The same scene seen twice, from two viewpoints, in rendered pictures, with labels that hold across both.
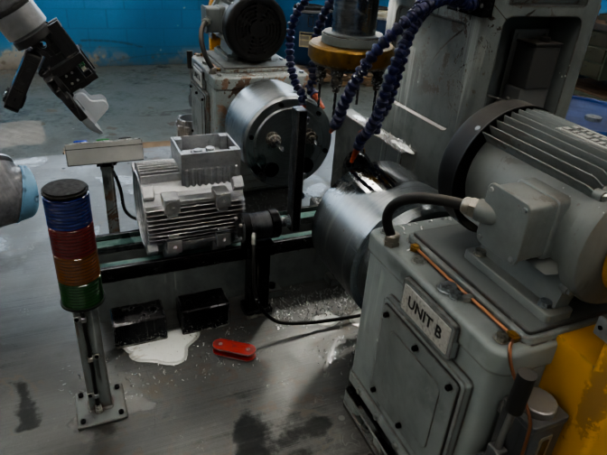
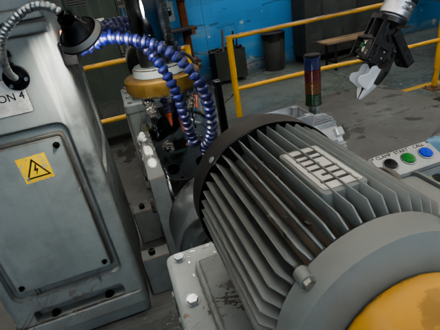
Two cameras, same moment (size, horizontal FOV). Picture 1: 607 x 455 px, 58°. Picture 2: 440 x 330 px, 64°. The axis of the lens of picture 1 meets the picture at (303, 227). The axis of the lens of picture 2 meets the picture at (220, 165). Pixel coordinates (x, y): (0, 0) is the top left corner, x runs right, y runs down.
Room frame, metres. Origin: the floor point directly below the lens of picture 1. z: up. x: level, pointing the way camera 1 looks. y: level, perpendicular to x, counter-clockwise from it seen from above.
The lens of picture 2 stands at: (1.99, 0.20, 1.51)
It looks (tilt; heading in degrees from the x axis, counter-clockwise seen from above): 28 degrees down; 192
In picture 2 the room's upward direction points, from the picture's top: 10 degrees counter-clockwise
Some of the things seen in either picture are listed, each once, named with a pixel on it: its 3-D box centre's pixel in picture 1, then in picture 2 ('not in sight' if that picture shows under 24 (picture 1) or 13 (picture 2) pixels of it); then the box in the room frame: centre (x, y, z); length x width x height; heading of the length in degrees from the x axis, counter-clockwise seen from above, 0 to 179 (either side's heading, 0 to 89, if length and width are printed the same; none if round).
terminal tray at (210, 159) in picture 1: (205, 159); (286, 126); (1.04, 0.21, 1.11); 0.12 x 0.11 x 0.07; 115
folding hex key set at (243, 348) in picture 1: (234, 349); not in sight; (0.81, 0.12, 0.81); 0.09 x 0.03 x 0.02; 80
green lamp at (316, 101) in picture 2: (80, 287); (313, 97); (0.65, 0.32, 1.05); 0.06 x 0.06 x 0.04
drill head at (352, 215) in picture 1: (399, 248); (176, 134); (0.85, -0.18, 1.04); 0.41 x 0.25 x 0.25; 25
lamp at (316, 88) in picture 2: (77, 262); (313, 86); (0.65, 0.32, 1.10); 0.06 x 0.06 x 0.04
